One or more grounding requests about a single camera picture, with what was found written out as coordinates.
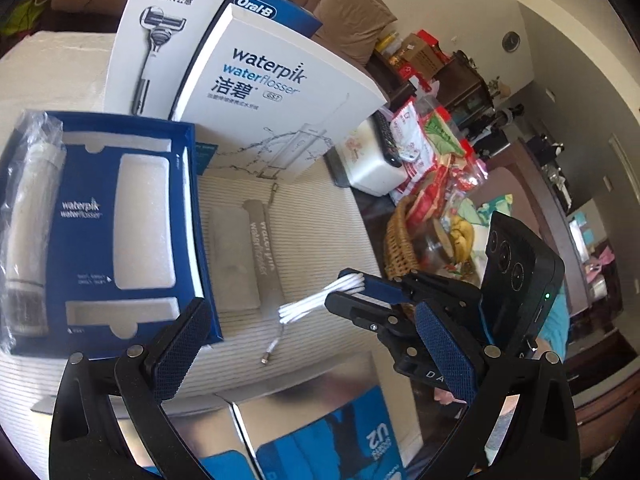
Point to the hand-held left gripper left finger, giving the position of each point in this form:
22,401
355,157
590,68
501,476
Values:
175,355

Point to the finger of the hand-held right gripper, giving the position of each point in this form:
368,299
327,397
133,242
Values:
370,317
385,291

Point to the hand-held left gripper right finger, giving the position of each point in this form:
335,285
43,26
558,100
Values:
445,355

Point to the translucent plastic case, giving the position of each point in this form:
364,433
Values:
232,260

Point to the grey fabric pouch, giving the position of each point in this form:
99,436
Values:
262,260

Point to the blue water flosser tray box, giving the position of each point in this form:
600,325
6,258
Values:
90,180

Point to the cream striped desktop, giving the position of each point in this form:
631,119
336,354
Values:
310,220

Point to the wicker basket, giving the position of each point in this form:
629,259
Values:
400,245

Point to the silver box blue print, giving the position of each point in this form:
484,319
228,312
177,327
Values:
325,435
200,425

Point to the bunch of bananas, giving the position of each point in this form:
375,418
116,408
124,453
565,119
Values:
462,240

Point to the green patterned cloth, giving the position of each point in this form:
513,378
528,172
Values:
495,207

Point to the white storage box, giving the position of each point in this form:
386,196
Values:
372,170

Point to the dark wooden table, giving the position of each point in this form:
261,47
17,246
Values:
600,410

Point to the black remote control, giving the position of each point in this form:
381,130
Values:
387,142

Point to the blue paper card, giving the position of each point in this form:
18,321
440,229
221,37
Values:
206,157

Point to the white water flosser in plastic bag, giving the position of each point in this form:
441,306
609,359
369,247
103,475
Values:
35,210

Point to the dark wooden cabinet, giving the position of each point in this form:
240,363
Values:
465,85

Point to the brown cardboard box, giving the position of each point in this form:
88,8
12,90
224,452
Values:
420,52

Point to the brown sofa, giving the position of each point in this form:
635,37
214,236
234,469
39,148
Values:
345,5

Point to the white razor box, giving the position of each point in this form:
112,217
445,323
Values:
150,60

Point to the blue toothbrush box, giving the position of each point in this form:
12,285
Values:
280,12

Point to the green yellow bag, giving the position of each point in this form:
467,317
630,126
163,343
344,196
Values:
27,12

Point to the round wall clock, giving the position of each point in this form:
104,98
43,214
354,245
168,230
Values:
511,41

